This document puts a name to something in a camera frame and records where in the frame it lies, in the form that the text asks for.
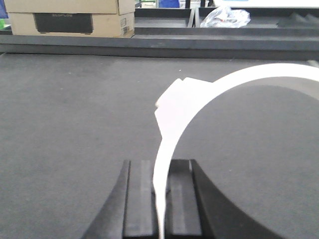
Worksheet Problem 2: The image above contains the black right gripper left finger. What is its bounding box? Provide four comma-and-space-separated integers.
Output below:
82, 160, 158, 239

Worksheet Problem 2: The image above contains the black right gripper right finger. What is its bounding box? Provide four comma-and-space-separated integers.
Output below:
165, 159, 281, 239

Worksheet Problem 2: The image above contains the white curved PVC piece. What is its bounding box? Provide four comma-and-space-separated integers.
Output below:
153, 63, 319, 239

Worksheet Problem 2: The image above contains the dark raised table ledge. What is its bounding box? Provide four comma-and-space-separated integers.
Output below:
0, 35, 319, 61

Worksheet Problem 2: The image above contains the white plastic bag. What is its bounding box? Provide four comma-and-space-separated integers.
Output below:
200, 6, 251, 28

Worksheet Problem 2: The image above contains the cardboard box with black label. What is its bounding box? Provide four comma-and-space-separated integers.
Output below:
4, 0, 135, 37

